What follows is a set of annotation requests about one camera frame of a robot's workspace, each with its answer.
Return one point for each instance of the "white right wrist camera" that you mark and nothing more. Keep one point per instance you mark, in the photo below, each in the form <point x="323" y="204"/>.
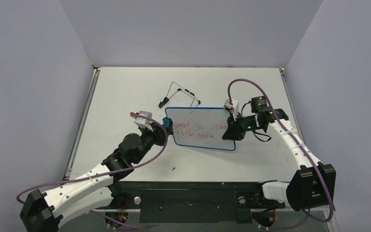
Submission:
<point x="232" y="106"/>

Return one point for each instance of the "blue framed whiteboard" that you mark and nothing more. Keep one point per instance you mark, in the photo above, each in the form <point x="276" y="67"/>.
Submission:
<point x="200" y="127"/>

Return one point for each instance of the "wire whiteboard stand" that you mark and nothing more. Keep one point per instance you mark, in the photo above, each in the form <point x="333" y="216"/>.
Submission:
<point x="176" y="89"/>

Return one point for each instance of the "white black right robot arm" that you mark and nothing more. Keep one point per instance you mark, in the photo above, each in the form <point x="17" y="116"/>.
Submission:
<point x="313" y="182"/>

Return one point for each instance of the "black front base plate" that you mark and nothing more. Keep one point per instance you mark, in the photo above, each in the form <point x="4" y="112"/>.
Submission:
<point x="191" y="202"/>

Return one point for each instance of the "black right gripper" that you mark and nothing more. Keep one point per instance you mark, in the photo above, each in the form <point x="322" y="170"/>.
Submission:
<point x="239" y="127"/>

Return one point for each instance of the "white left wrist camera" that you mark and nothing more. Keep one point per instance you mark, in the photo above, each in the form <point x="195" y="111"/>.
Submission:
<point x="142" y="120"/>

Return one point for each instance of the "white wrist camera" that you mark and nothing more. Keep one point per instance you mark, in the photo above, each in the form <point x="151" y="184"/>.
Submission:
<point x="142" y="120"/>
<point x="232" y="106"/>

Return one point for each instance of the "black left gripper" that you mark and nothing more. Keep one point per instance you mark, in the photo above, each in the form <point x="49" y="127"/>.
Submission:
<point x="158" y="134"/>

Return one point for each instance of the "aluminium table edge rail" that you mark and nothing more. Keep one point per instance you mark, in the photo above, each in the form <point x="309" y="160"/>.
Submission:
<point x="82" y="122"/>

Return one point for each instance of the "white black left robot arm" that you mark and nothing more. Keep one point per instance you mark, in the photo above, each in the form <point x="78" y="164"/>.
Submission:
<point x="47" y="211"/>

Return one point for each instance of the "teal whiteboard eraser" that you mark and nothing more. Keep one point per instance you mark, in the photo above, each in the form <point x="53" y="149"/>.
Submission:
<point x="167" y="122"/>

